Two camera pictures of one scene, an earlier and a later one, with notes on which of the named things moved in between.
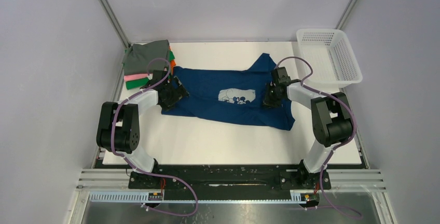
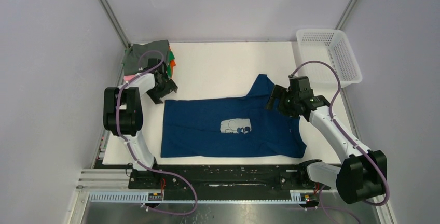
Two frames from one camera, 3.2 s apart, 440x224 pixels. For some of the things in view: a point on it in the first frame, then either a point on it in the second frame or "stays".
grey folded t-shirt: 138,56 stays
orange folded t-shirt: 173,63 stays
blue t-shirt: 238,95 → 230,128
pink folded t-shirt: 132,77 stays
